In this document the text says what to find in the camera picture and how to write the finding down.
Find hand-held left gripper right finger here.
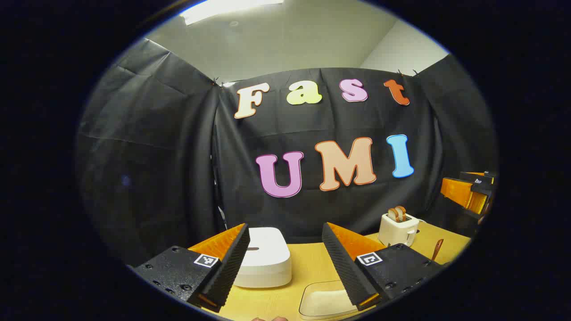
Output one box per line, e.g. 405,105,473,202
321,222,443,312

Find white rice cooker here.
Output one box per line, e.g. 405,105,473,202
232,227,293,288

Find black backdrop cloth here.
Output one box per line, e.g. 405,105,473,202
76,38,498,268

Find clear plastic box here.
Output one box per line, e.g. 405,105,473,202
298,280,357,320

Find white toaster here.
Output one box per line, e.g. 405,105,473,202
378,213,421,247

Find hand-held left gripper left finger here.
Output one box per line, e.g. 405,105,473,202
133,223,251,313

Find ceiling light panel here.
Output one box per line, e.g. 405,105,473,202
180,0,285,26

